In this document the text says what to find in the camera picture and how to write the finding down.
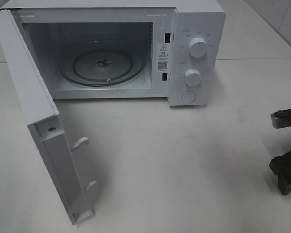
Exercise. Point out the white microwave oven body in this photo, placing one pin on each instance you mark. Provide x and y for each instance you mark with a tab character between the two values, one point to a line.
165	26

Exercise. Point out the white microwave door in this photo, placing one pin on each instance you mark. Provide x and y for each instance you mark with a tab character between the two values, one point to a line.
42	117

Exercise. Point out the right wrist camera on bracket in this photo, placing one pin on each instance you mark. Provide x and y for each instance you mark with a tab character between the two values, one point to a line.
281	119

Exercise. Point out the lower white timer knob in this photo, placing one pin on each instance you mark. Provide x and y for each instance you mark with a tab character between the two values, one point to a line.
192	77

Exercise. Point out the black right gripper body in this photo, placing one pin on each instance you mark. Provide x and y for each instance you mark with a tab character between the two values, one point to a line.
281	167

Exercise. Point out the round white door button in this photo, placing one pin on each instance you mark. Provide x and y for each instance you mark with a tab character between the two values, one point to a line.
188	96

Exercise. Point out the upper white power knob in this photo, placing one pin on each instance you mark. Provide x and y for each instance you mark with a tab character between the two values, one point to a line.
198	46

